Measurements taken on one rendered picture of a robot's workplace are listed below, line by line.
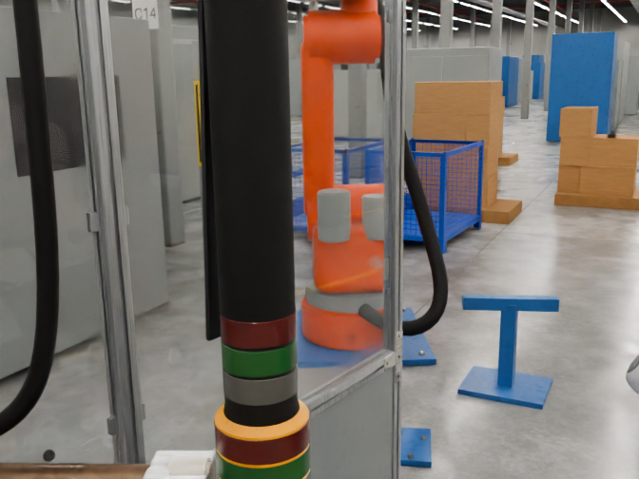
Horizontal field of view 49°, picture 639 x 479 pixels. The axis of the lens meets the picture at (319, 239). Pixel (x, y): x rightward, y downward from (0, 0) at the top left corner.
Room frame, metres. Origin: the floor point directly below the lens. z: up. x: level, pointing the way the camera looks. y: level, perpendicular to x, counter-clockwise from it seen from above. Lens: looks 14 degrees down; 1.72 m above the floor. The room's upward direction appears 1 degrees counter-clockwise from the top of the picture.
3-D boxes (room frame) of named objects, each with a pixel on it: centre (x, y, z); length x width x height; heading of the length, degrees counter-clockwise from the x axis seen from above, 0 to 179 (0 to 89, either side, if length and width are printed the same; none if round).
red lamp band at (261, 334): (0.29, 0.03, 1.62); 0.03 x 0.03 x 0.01
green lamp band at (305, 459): (0.29, 0.03, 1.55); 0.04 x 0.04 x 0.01
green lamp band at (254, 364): (0.29, 0.03, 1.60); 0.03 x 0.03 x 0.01
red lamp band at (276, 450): (0.29, 0.03, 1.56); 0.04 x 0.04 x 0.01
